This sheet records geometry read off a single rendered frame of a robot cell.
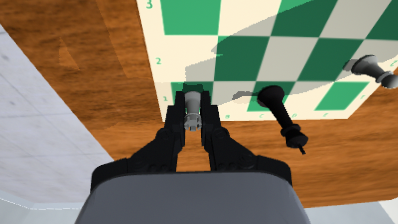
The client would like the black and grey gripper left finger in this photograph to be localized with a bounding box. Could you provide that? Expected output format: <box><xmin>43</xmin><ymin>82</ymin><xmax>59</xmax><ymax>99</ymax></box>
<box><xmin>90</xmin><ymin>91</ymin><xmax>186</xmax><ymax>193</ymax></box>

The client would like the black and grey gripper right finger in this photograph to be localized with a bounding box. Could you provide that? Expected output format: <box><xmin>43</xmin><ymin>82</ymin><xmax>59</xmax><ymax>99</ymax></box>
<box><xmin>200</xmin><ymin>91</ymin><xmax>292</xmax><ymax>186</ymax></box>

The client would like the green and white chessboard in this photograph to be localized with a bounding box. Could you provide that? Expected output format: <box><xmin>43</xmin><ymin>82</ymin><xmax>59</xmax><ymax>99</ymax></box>
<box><xmin>137</xmin><ymin>0</ymin><xmax>398</xmax><ymax>122</ymax></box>

